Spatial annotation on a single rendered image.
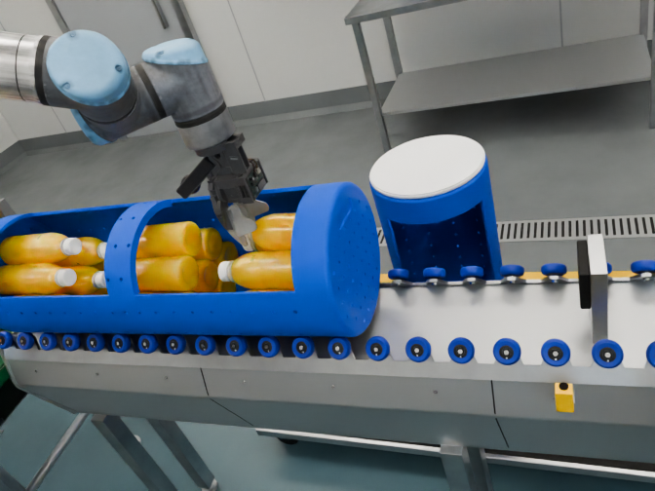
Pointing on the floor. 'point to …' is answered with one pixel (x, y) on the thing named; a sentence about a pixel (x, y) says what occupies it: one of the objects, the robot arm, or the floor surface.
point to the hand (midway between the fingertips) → (245, 233)
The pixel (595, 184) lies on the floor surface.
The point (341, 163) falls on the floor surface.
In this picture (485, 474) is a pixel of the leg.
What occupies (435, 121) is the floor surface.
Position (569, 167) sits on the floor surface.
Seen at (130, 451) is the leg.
